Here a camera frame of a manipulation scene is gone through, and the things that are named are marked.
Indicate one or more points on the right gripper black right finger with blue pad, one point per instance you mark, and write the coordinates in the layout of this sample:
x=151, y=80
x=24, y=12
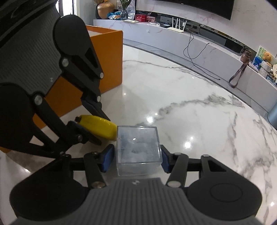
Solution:
x=174, y=164

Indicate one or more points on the gold round vase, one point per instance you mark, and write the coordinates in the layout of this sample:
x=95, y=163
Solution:
x=105, y=8

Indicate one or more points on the blue snack bag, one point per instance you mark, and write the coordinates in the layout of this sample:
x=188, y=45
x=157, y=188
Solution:
x=114, y=15

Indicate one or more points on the brown camera with strap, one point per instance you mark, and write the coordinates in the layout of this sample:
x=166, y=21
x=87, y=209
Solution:
x=245, y=59

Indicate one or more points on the green potted plant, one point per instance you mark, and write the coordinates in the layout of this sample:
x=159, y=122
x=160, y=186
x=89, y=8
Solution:
x=124, y=13

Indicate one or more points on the white marble TV console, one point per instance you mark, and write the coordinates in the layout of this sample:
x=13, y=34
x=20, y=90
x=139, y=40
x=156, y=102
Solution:
x=203, y=53

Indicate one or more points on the orange open storage box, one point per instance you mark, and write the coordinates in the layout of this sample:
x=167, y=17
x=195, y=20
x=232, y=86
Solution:
x=28, y=123

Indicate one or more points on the red box on console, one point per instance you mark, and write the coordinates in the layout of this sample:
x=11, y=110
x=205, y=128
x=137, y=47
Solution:
x=140, y=18

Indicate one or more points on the white wifi router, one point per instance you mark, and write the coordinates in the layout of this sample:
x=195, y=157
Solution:
x=176, y=25

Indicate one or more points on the clear acrylic cube box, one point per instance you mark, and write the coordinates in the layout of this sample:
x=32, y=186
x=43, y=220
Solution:
x=138, y=150

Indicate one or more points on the grey metal trash bin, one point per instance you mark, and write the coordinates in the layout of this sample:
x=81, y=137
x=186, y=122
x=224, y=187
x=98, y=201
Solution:
x=272, y=116

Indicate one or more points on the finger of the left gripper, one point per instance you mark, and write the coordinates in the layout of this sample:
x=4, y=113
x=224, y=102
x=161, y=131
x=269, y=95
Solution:
x=94, y=108
x=75, y=134

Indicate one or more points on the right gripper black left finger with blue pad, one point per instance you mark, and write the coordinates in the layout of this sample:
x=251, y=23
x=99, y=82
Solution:
x=96, y=163

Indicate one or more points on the black television screen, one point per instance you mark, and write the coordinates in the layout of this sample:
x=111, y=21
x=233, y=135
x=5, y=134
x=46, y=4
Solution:
x=222, y=8

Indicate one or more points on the teddy bear picture box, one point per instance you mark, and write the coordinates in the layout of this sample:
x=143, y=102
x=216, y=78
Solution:
x=264, y=61

